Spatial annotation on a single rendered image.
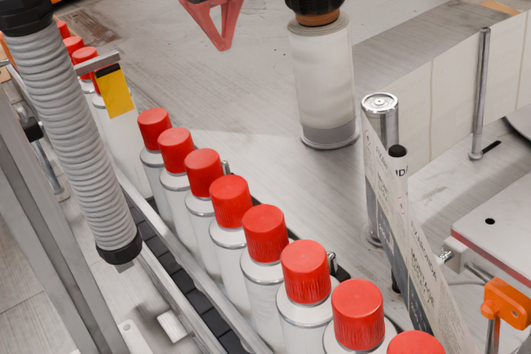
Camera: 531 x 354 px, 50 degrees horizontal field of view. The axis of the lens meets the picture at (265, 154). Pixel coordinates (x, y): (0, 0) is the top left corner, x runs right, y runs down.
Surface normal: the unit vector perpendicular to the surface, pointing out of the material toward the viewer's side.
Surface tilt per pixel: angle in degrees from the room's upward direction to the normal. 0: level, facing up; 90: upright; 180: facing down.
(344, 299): 2
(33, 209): 90
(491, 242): 0
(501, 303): 90
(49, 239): 90
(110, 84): 90
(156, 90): 0
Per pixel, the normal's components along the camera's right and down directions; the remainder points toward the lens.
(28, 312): -0.15, -0.80
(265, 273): -0.28, -0.20
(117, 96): 0.55, 0.42
